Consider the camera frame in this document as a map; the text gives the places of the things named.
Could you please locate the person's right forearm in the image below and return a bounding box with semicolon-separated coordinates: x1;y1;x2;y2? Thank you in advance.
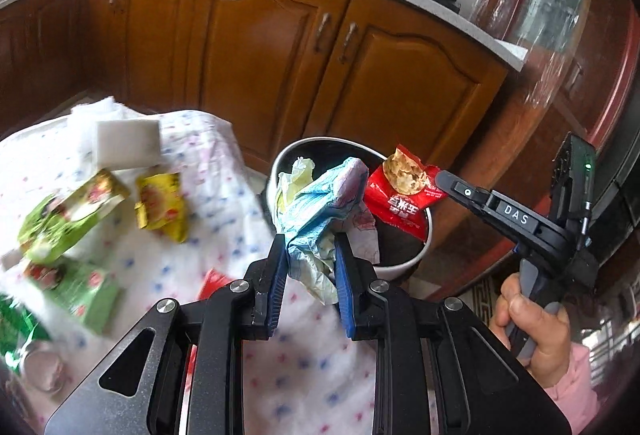
542;342;602;435

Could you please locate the wooden kitchen cabinet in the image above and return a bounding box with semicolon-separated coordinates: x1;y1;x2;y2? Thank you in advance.
0;0;512;196

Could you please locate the round white trash bin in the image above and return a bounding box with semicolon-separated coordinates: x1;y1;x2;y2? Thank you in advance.
268;137;434;282

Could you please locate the green drink carton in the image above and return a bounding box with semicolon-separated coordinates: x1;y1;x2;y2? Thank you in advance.
21;258;124;334
16;168;133;264

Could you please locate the blue wrapper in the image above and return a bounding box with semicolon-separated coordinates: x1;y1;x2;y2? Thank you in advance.
275;157;373;307

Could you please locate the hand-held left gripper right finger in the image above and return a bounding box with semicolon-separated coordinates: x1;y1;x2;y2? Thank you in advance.
335;231;572;435

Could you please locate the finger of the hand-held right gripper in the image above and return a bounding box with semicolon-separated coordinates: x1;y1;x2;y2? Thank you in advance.
433;169;519;257

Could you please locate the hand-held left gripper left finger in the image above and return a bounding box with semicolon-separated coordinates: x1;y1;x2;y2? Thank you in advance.
44;232;289;435

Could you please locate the wooden glass-door cabinet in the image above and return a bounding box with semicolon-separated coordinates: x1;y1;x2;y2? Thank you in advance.
440;0;640;316

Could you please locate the yellow snack packet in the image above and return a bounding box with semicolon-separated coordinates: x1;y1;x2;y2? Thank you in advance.
133;171;189;244

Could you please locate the pale yellow crumpled paper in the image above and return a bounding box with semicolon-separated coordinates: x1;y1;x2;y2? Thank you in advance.
276;156;317;212

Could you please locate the red plastic packet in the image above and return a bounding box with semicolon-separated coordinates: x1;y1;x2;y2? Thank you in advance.
184;267;236;396

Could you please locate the person's right hand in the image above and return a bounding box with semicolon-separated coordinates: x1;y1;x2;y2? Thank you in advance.
489;272;572;387

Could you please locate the red snack packet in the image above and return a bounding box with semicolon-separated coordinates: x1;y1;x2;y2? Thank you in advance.
363;144;449;229

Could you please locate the floral white blanket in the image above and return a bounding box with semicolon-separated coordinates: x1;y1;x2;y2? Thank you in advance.
0;107;441;435

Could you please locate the white sponge block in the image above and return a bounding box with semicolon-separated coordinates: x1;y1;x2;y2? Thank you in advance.
95;116;163;169

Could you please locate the clear plastic cup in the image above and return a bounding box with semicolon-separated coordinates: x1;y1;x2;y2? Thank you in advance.
19;339;67;394

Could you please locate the green foil packet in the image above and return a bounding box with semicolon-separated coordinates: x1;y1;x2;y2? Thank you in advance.
0;294;54;374

